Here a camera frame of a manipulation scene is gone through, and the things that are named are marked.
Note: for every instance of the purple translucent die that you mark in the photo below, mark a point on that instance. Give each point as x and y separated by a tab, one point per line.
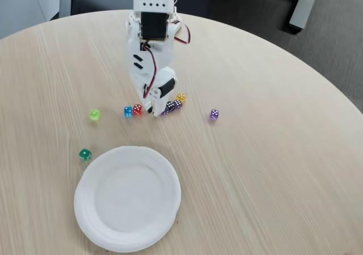
214	114
177	104
165	112

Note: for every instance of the white paper plate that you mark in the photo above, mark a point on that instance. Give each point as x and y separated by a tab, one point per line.
127	198

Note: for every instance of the red translucent die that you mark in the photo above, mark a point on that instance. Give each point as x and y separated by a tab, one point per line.
137	109

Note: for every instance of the black die white pips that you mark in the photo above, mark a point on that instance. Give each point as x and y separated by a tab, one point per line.
170	105

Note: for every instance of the blue translucent die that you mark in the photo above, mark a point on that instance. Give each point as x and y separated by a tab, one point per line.
128	111

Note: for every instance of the yellow translucent die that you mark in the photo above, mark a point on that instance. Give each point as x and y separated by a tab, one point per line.
181	97

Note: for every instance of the light green translucent die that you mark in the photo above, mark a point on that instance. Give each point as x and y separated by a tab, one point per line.
94	114

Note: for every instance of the dark green translucent die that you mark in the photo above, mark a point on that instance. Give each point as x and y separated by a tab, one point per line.
84	154

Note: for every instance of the grey desk leg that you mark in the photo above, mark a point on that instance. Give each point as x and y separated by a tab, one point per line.
302	8

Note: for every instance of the white cabinet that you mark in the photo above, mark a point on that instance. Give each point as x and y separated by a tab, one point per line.
22	5

